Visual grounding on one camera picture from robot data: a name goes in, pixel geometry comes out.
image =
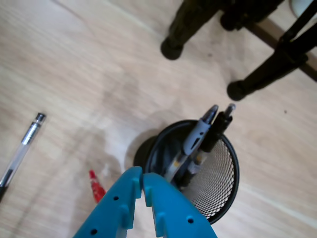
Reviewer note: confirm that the black mesh pen holder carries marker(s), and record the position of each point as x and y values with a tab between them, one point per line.
223	173

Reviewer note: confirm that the black grip retractable pen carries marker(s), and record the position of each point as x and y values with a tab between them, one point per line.
218	129

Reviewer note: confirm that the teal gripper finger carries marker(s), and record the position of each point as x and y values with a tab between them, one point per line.
173	213
111	213

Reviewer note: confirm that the red retractable pen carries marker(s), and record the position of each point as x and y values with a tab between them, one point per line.
97	188

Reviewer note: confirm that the clear capped black gel pen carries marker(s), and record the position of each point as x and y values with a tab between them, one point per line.
24	141

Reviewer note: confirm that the black tripod leg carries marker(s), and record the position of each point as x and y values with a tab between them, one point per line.
237	17
183	24
267	72

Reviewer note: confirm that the grey grip pen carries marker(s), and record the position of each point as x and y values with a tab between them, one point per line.
195	138

